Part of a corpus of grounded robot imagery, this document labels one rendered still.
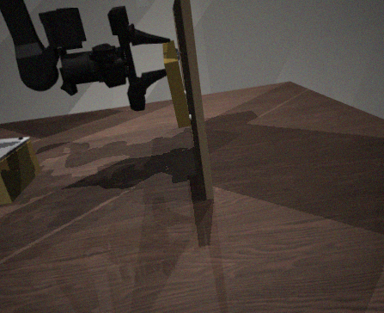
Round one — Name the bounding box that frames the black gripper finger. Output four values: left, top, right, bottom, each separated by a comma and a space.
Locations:
129, 24, 171, 46
141, 69, 167, 95

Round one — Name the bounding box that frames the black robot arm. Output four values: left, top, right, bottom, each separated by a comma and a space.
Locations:
0, 0, 127, 95

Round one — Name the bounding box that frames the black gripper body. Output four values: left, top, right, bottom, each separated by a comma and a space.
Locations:
88, 6, 146, 111

